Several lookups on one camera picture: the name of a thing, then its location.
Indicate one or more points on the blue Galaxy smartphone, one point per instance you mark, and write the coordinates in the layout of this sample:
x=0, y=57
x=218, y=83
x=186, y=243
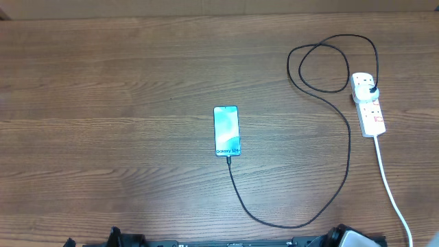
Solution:
x=226, y=130

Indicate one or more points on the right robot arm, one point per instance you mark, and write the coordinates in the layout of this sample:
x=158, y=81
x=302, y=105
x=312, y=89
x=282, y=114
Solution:
x=345, y=236

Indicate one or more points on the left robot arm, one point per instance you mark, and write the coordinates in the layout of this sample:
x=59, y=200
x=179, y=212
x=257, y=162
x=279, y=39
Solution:
x=119, y=239

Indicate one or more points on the white charger plug adapter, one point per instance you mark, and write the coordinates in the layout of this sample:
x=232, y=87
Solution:
x=363, y=94

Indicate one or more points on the white power strip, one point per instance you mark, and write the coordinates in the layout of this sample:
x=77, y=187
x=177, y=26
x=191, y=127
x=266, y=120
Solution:
x=369, y=114

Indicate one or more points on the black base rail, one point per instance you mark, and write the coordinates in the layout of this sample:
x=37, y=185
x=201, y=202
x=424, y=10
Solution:
x=294, y=242

